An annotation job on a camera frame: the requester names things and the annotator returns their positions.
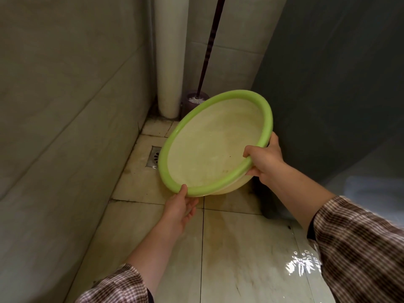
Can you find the person's right hand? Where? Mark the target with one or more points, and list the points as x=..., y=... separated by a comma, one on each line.
x=266, y=160

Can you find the person's left hand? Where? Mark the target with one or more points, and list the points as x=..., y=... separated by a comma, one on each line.
x=175, y=213

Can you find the person's left thumb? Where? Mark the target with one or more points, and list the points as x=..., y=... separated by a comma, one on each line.
x=180, y=194

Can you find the person's right thumb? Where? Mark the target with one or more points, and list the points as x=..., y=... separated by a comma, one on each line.
x=273, y=140

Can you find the green rimmed plastic basin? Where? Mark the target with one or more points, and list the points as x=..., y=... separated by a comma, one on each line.
x=214, y=145

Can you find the person's left forearm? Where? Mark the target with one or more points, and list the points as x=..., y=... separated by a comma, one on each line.
x=139, y=258

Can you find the person's right forearm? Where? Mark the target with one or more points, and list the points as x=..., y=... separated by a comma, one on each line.
x=334, y=230

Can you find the metal floor drain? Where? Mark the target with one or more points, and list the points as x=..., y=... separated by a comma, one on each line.
x=154, y=157

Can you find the grey shower partition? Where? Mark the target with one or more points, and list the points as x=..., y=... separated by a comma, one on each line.
x=328, y=91

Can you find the purple toilet brush holder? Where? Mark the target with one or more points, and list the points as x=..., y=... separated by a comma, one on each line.
x=192, y=102

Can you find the white drain pipe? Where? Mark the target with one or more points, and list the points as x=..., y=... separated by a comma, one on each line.
x=171, y=56

